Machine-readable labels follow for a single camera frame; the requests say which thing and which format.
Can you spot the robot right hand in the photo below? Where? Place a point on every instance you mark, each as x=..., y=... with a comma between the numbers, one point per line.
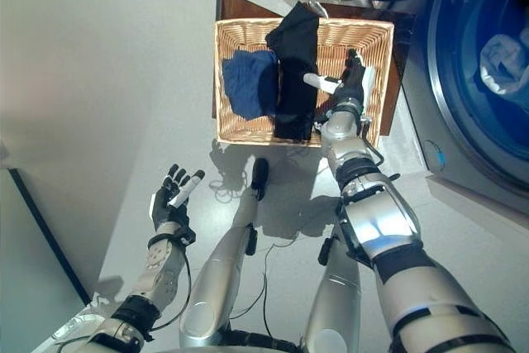
x=353, y=80

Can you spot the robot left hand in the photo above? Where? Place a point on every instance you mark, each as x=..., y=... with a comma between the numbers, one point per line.
x=165, y=212

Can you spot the long black garment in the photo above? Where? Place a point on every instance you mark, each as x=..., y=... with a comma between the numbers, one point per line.
x=295, y=39

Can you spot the white garment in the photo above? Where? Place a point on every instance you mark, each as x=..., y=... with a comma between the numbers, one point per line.
x=504, y=63

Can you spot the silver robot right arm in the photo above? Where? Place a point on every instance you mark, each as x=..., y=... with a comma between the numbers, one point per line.
x=384, y=229

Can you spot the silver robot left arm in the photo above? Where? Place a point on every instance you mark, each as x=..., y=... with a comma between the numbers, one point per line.
x=161, y=270

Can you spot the grey front-load washing machine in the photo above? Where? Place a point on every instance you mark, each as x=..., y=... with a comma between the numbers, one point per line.
x=417, y=121

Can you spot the silver robot left leg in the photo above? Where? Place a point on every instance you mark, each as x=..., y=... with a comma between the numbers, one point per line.
x=219, y=270

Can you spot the silver robot leg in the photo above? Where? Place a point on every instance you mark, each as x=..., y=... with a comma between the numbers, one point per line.
x=219, y=270
x=335, y=295

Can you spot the blue garment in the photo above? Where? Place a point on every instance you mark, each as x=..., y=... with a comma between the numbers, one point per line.
x=244, y=80

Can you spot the rectangular wicker laundry basket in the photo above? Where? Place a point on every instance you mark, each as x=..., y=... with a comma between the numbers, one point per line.
x=248, y=34

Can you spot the brown wooden stool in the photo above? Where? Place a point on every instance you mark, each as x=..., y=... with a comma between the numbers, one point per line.
x=239, y=8

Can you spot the grey robot torso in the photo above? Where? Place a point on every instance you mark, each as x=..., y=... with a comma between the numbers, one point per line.
x=256, y=342

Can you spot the silver robot right leg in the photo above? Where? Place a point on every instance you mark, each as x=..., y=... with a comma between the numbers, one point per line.
x=335, y=295

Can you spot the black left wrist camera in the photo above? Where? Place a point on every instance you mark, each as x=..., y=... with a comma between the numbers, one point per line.
x=187, y=236

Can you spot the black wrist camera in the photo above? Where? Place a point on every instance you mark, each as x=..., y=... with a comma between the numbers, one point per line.
x=187, y=236
x=321, y=120

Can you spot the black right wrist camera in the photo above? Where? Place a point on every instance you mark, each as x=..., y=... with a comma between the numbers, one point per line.
x=321, y=120

